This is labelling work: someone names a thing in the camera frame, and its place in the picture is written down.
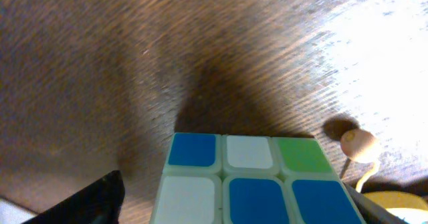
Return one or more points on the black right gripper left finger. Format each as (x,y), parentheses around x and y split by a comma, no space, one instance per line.
(98,203)

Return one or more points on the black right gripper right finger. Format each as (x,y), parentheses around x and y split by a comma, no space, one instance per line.
(370,211)

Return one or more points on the yellow wooden rattle drum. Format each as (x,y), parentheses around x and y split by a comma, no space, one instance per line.
(363,147)

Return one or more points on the multicoloured puzzle cube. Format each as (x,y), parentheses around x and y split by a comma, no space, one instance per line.
(213,178)

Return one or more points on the white cardboard box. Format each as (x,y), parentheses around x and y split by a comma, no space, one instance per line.
(13,214)

